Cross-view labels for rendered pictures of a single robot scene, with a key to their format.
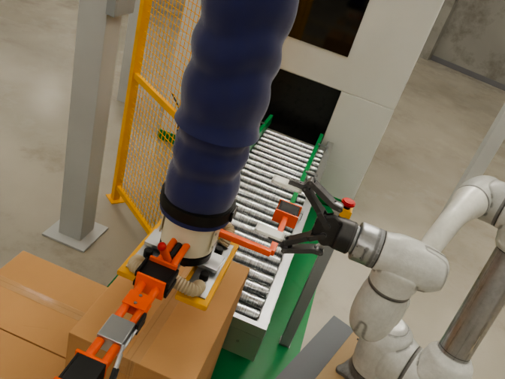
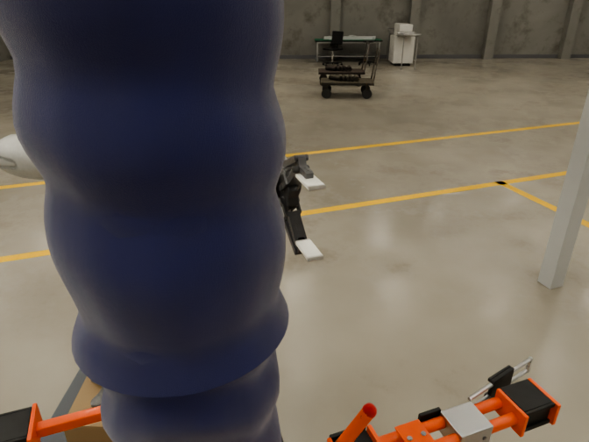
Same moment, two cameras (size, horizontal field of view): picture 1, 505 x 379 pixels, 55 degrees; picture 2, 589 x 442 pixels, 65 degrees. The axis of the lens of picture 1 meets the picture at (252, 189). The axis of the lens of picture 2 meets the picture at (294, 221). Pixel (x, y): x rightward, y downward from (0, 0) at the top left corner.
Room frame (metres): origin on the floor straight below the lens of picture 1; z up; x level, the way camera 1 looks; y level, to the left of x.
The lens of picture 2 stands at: (1.30, 0.59, 1.93)
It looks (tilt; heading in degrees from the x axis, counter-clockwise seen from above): 26 degrees down; 243
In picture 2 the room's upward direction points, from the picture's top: straight up
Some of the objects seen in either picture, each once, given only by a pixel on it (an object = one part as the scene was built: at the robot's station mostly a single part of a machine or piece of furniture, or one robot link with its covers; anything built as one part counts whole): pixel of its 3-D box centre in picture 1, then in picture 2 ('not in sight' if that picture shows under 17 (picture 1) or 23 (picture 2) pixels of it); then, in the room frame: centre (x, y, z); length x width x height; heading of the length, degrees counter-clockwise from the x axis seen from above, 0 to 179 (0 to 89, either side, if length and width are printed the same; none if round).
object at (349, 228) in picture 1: (334, 231); (286, 189); (0.92, -0.20, 1.58); 0.09 x 0.07 x 0.08; 82
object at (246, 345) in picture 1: (187, 318); not in sight; (1.59, 0.10, 0.48); 0.70 x 0.03 x 0.15; 83
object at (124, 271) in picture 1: (157, 244); not in sight; (1.23, 0.24, 1.13); 0.34 x 0.10 x 0.05; 174
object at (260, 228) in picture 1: (270, 231); (308, 249); (0.94, -0.07, 1.51); 0.07 x 0.03 x 0.01; 82
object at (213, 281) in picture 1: (210, 265); not in sight; (1.21, 0.05, 1.13); 0.34 x 0.10 x 0.05; 174
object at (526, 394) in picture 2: (80, 377); (525, 406); (0.63, 0.22, 1.23); 0.08 x 0.07 x 0.05; 174
